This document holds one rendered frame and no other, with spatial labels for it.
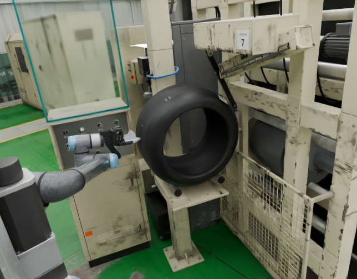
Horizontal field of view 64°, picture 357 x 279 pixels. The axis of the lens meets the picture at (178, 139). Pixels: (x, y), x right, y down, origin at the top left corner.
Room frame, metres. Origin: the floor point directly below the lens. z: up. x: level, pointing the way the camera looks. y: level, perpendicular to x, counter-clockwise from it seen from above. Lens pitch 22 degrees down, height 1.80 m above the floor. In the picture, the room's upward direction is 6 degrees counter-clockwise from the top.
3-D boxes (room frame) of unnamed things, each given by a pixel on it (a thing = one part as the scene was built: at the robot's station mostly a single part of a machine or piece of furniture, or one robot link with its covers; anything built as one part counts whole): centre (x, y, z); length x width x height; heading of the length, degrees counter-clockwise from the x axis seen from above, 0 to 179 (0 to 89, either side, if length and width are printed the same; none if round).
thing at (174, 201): (1.56, 0.09, 0.84); 0.36 x 0.09 x 0.06; 19
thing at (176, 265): (1.84, 0.06, 0.02); 0.27 x 0.27 x 0.04; 19
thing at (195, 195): (1.60, -0.04, 0.80); 0.37 x 0.36 x 0.02; 109
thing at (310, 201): (1.49, -0.43, 0.65); 0.90 x 0.02 x 0.70; 19
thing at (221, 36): (1.58, -0.36, 1.71); 0.61 x 0.25 x 0.15; 19
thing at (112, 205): (2.05, 0.64, 0.63); 0.56 x 0.41 x 1.27; 109
